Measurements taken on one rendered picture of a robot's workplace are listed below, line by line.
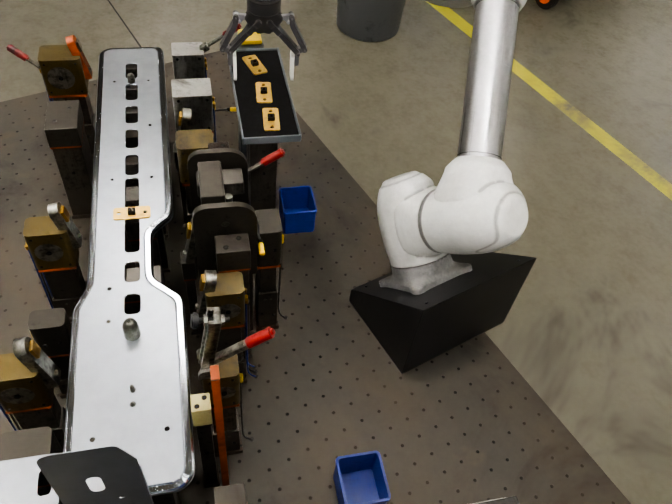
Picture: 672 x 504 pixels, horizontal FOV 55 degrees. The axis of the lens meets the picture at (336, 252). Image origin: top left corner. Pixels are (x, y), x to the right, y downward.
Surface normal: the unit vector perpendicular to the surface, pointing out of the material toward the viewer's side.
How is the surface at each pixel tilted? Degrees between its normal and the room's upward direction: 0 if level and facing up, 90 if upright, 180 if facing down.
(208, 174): 0
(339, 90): 0
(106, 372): 0
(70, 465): 90
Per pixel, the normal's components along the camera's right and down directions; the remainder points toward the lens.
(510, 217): 0.61, 0.11
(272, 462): 0.09, -0.65
